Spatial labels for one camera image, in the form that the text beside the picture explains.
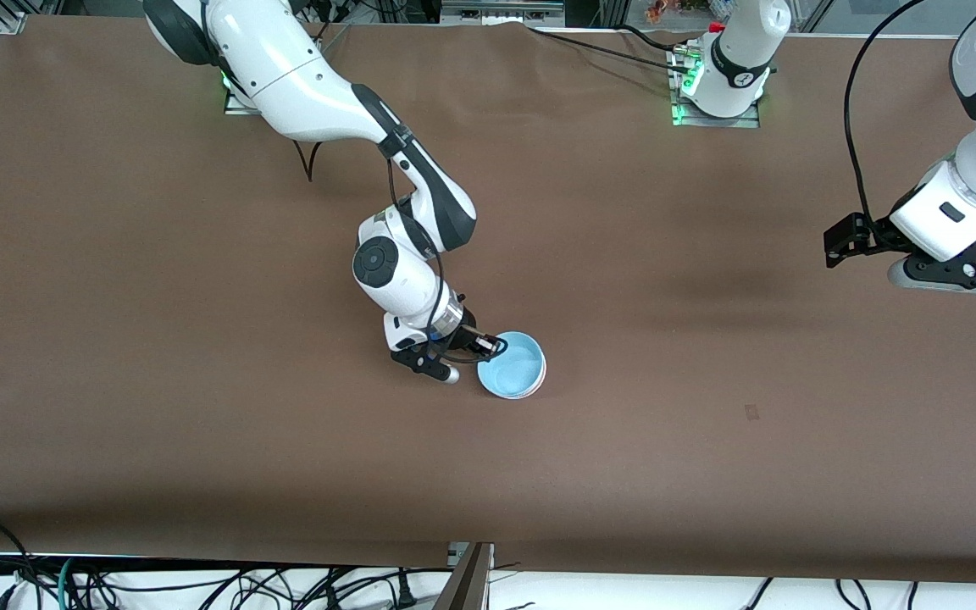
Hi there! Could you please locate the light blue bowl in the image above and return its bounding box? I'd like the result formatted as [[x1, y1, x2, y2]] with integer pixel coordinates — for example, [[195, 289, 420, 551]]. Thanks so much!
[[477, 331, 542, 397]]

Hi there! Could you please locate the white bowl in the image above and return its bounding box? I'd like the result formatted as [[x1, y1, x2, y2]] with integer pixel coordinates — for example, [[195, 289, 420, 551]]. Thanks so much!
[[501, 343, 547, 401]]

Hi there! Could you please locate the brown table cover sheet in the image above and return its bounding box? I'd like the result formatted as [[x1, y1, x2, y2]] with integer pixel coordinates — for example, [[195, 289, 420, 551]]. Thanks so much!
[[0, 17, 976, 585]]

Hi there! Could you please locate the small colourful object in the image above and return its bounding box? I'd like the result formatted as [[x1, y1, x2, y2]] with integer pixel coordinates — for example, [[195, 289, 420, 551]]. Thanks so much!
[[645, 0, 713, 24]]

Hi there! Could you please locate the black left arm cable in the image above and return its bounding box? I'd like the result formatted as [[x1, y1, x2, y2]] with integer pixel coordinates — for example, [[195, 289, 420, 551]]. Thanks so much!
[[844, 0, 929, 247]]

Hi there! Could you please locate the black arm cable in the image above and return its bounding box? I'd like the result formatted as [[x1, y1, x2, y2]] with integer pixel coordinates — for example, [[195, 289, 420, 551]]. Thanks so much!
[[844, 0, 929, 247], [296, 140, 507, 365]]

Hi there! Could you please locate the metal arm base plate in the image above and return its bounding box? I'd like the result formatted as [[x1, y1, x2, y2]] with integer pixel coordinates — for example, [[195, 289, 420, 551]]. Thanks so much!
[[224, 85, 267, 116], [670, 47, 762, 130]]

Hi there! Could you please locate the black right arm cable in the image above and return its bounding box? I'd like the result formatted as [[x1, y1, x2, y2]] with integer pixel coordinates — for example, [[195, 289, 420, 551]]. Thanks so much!
[[296, 140, 507, 365]]

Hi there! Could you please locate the grey metal post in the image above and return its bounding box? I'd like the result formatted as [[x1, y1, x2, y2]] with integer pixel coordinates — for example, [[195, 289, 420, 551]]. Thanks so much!
[[433, 542, 496, 610]]

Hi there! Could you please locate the long black cable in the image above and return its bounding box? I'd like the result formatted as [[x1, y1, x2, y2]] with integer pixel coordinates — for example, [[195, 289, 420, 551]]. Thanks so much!
[[615, 23, 713, 52], [526, 25, 696, 77]]

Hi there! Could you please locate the silver metal rail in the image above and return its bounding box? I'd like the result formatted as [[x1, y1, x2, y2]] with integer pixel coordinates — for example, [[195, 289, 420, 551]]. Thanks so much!
[[441, 0, 565, 26]]

